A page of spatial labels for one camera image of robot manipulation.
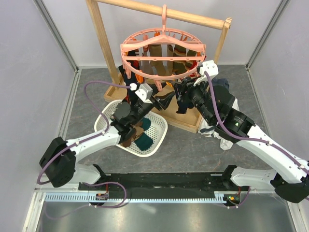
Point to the blue grey sock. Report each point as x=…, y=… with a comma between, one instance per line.
x=223, y=82

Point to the pink round clip hanger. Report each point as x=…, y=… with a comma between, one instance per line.
x=181, y=48

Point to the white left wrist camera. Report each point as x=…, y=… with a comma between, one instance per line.
x=143, y=91

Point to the black red argyle sock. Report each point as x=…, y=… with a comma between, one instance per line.
x=134, y=63

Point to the navy sock with green patches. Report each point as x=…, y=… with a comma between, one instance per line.
x=131, y=97

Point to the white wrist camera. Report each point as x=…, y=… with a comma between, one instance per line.
x=210, y=67
x=143, y=91

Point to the beige ribbed hanging sock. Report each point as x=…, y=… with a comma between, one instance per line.
x=155, y=67

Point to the white perforated plastic basket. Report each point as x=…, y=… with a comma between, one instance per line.
x=157, y=130

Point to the green christmas sock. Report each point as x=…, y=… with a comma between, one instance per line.
x=146, y=123
x=144, y=142

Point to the white cloth pile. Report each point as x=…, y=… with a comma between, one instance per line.
x=208, y=131

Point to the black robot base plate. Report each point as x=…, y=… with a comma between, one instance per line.
x=182, y=184

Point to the navy blue sock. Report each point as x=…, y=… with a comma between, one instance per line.
x=182, y=100
x=162, y=102

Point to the grey cable duct strip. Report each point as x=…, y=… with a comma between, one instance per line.
x=84, y=197

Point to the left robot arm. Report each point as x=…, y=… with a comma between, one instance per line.
x=60, y=162

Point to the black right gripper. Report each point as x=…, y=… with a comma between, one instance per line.
x=187, y=84

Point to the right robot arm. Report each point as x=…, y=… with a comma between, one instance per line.
x=288, y=175

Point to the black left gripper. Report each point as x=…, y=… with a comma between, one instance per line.
x=156, y=103

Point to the brown striped sock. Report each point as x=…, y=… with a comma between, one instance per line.
x=138, y=131

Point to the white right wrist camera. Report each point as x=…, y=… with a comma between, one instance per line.
x=210, y=67

